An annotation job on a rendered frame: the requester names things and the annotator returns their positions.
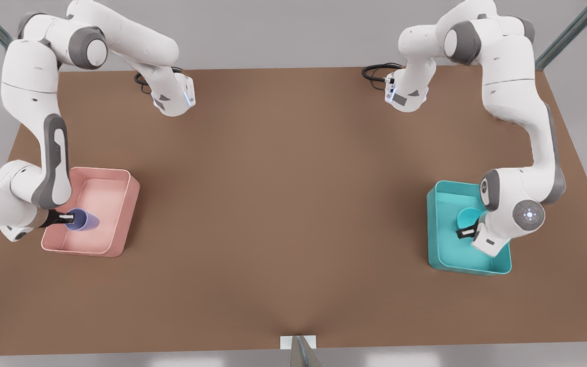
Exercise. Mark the teal bowl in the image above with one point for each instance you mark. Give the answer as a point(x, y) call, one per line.
point(468, 218)

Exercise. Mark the purple cup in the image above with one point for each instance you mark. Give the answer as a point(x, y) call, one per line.
point(85, 220)

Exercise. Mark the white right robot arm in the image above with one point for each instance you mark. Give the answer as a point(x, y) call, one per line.
point(31, 76)

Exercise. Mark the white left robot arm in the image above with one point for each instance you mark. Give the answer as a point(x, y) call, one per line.
point(507, 76)

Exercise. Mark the teal plastic box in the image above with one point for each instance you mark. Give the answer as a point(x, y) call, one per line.
point(446, 239)

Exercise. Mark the pink plastic box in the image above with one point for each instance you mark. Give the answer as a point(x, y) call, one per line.
point(105, 204)

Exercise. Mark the white post foot plate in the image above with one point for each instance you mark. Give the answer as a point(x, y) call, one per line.
point(285, 341)

